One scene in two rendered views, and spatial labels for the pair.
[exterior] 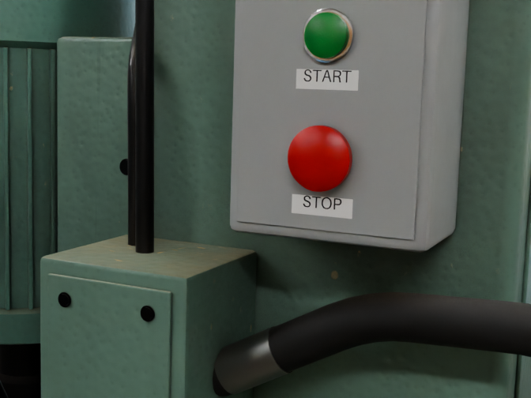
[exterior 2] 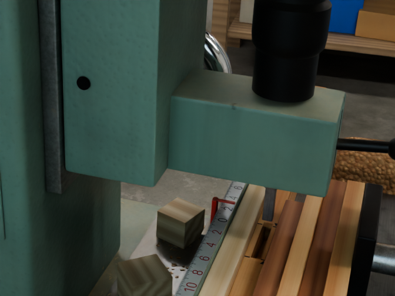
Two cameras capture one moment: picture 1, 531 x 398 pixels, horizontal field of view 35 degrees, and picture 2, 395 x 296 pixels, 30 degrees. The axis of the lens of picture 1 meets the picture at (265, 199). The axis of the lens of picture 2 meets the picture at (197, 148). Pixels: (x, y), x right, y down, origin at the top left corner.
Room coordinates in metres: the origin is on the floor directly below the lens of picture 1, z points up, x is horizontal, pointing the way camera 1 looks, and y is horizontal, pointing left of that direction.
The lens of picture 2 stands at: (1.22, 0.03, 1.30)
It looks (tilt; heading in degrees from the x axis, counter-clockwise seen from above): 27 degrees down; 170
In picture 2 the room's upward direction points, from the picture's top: 4 degrees clockwise
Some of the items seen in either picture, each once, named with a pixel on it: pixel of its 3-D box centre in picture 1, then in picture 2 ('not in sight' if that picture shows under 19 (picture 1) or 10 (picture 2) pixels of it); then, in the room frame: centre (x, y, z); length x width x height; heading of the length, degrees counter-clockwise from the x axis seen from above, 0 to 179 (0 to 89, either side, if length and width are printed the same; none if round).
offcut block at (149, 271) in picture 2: not in sight; (144, 285); (0.60, 0.09, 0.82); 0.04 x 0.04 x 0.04; 17
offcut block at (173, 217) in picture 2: not in sight; (180, 222); (0.48, 0.15, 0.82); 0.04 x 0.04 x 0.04; 46
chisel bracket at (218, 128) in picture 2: not in sight; (254, 136); (0.67, 0.18, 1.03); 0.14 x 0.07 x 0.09; 65
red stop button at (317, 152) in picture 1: (319, 158); not in sight; (0.38, -0.02, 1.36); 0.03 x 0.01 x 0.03; 65
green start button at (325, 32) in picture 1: (325, 35); not in sight; (0.38, -0.02, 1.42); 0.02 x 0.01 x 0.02; 65
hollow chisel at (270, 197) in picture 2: not in sight; (270, 194); (0.68, 0.19, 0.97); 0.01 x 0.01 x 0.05; 65
